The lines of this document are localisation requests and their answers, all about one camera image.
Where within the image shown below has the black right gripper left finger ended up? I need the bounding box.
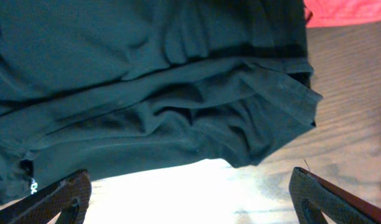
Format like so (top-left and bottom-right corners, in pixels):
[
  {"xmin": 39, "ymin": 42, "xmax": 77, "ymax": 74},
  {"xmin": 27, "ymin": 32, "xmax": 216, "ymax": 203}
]
[{"xmin": 0, "ymin": 169, "xmax": 92, "ymax": 224}]

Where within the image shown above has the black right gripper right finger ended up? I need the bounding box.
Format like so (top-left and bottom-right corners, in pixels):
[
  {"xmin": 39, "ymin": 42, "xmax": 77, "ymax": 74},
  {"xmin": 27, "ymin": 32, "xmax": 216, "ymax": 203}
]
[{"xmin": 289, "ymin": 167, "xmax": 381, "ymax": 224}]

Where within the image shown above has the red t-shirt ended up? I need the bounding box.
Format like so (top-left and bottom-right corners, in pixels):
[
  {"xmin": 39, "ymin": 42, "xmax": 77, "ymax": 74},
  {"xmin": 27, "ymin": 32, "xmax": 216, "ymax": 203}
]
[{"xmin": 304, "ymin": 0, "xmax": 381, "ymax": 28}]

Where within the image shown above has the black t-shirt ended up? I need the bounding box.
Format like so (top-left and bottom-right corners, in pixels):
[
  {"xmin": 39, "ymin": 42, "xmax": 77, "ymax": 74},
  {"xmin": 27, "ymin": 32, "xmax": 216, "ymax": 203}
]
[{"xmin": 0, "ymin": 0, "xmax": 321, "ymax": 205}]

